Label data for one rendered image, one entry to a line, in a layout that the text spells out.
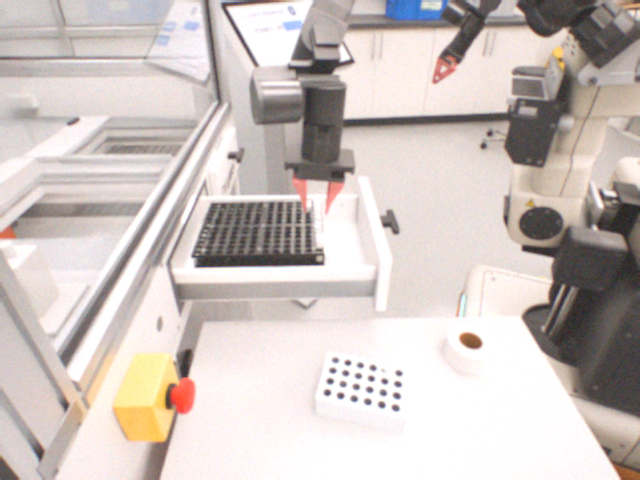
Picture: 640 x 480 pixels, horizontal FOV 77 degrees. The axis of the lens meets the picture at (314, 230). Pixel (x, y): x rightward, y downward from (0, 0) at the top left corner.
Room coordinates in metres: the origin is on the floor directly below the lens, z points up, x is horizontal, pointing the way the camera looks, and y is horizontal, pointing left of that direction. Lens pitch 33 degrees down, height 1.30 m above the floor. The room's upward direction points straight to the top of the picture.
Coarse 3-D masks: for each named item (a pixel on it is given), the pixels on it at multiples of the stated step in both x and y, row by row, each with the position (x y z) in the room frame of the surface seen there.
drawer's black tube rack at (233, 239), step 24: (216, 216) 0.65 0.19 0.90; (240, 216) 0.70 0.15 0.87; (264, 216) 0.65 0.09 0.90; (288, 216) 0.65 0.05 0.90; (216, 240) 0.57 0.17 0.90; (240, 240) 0.57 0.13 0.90; (264, 240) 0.57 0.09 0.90; (288, 240) 0.57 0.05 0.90; (312, 240) 0.57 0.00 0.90; (216, 264) 0.54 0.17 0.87; (240, 264) 0.54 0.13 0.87; (264, 264) 0.54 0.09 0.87; (288, 264) 0.54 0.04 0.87; (312, 264) 0.54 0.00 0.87
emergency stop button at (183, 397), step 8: (184, 384) 0.29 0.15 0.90; (192, 384) 0.29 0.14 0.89; (176, 392) 0.28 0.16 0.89; (184, 392) 0.28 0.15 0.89; (192, 392) 0.29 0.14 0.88; (176, 400) 0.27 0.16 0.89; (184, 400) 0.27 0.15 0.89; (192, 400) 0.28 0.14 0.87; (176, 408) 0.27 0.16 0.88; (184, 408) 0.27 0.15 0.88
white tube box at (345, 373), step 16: (336, 368) 0.38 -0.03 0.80; (352, 368) 0.38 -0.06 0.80; (368, 368) 0.39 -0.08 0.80; (400, 368) 0.38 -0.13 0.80; (320, 384) 0.36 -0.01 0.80; (336, 384) 0.36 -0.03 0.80; (352, 384) 0.36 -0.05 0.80; (368, 384) 0.36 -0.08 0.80; (384, 384) 0.37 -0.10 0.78; (400, 384) 0.36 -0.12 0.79; (320, 400) 0.33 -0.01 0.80; (336, 400) 0.33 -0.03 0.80; (352, 400) 0.34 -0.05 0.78; (368, 400) 0.34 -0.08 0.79; (384, 400) 0.33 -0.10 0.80; (400, 400) 0.33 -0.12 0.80; (336, 416) 0.33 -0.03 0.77; (352, 416) 0.32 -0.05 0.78; (368, 416) 0.32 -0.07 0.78; (384, 416) 0.31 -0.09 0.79; (400, 416) 0.31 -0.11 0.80; (400, 432) 0.31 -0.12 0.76
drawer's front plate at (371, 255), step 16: (368, 192) 0.69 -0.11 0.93; (368, 208) 0.63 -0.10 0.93; (368, 224) 0.60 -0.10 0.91; (368, 240) 0.59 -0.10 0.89; (384, 240) 0.53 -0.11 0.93; (368, 256) 0.58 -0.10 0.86; (384, 256) 0.49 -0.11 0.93; (384, 272) 0.48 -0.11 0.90; (384, 288) 0.48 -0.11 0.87; (384, 304) 0.48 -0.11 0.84
